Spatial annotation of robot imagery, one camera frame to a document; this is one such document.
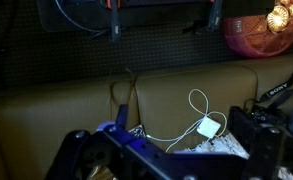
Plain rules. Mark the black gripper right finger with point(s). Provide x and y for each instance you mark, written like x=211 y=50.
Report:
x=261 y=143

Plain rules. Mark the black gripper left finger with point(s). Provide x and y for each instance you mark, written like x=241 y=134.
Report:
x=122 y=116

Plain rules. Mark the brown leather couch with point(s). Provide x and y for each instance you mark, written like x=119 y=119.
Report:
x=34 y=120

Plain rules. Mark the red woven round basket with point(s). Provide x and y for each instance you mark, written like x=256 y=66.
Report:
x=261 y=36

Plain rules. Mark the shaggy cream pillow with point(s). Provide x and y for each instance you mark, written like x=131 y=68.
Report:
x=229 y=145

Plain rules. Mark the white power adapter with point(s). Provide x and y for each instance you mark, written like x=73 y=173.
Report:
x=208 y=127

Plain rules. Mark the black mounting board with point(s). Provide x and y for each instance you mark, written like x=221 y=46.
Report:
x=112 y=16

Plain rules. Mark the black Sony camera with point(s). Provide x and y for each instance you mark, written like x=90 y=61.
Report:
x=267 y=108

